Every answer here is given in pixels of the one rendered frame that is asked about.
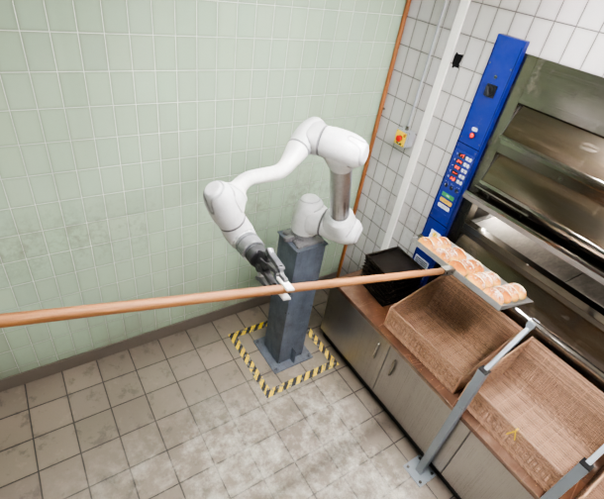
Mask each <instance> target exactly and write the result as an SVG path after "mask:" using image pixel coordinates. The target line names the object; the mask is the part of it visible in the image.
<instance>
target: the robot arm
mask: <svg viewBox="0 0 604 499"><path fill-rule="evenodd" d="M368 153H369V146H368V144H367V142H366V141H365V140H364V139H363V138H362V137H360V136H359V135H357V134H355V133H352V132H350V131H347V130H344V129H341V128H337V127H331V126H328V125H326V124H325V122H324V121H323V120H322V119H321V118H319V117H311V118H309V119H307V120H305V121H304V122H303V123H301V124H300V125H299V126H298V128H297V129H296V130H295V131H294V133H293V134H292V136H291V138H290V140H289V142H288V143H287V145H286V148H285V151H284V153H283V155H282V157H281V159H280V161H279V163H277V164H276V165H273V166H268V167H263V168H258V169H253V170H249V171H246V172H244V173H242V174H240V175H239V176H238V177H236V178H235V179H234V180H233V181H232V182H224V181H220V180H216V181H213V182H211V183H209V184H208V185H207V186H206V187H205V189H204V192H203V200H204V204H205V207H206V209H207V211H208V213H209V214H210V216H211V218H212V219H213V221H214V222H215V223H216V224H217V225H218V227H219V228H220V230H221V231H222V234H223V236H224V238H225V239H226V240H227V241H228V243H229V244H230V245H231V246H232V247H233V248H234V249H236V250H237V251H238V253H239V254H240V255H241V256H242V257H243V259H245V260H247V261H248V262H249V263H250V264H251V265H252V266H254V267H255V270H256V271H257V276H256V277H255V279H256V280H258V281H259V282H260V283H261V284H262V285H263V286H270V285H278V284H277V283H276V281H275V279H274V278H273V276H272V274H271V271H272V272H273V273H274V274H275V276H276V279H277V280H278V281H279V282H280V284H281V285H282V286H283V287H284V289H285V290H286V291H294V290H295V288H294V287H293V286H292V285H291V284H290V283H289V281H288V278H287V277H286V276H285V275H284V272H283V270H284V269H285V267H284V265H283V264H282V262H281V261H280V260H279V258H278V257H277V255H276V254H275V252H274V250H273V248H267V249H266V248H265V247H264V243H263V242H262V241H261V240H260V238H259V237H258V236H257V234H256V233H255V230H254V229H253V226H252V224H251V223H250V221H249V220H248V218H247V217H246V215H245V214H244V212H245V206H246V202H247V196H246V192H247V190H248V189H249V187H251V186H252V185H255V184H260V183H265V182H271V181H276V180H280V179H282V178H284V177H286V176H287V175H288V174H289V173H291V172H292V171H293V170H294V169H295V168H296V167H297V166H298V165H299V164H300V163H301V162H302V161H303V160H304V159H305V158H306V157H307V156H308V155H309V154H313V155H318V156H320V157H323V158H324V161H325V162H326V164H327V166H328V168H329V169H330V208H329V209H328V208H327V207H326V206H325V205H323V204H324V203H323V201H322V200H321V198H320V197H318V196H317V195H315V194H304V195H303V196H302V197H301V198H300V199H299V200H298V201H297V203H296V205H295V207H294V210H293V215H292V221H291V229H290V230H283V232H282V234H283V235H285V236H286V237H284V238H283V240H284V241H285V242H292V243H293V244H294V245H295V246H296V248H297V249H299V250H301V249H303V248H305V247H309V246H312V245H316V244H322V243H323V242H324V240H323V239H322V238H320V237H319V236H318V235H320V236H322V237H324V238H326V239H328V240H330V241H333V242H336V243H339V244H342V245H353V244H355V243H356V242H357V241H358V239H359V237H360V234H361V232H362V226H361V223H360V221H359V220H358V219H356V218H355V215H354V214H353V211H352V209H351V208H350V203H351V189H352V170H353V169H354V168H357V167H360V166H362V165H363V164H364V163H365V162H366V160H367V157H368Z"/></svg>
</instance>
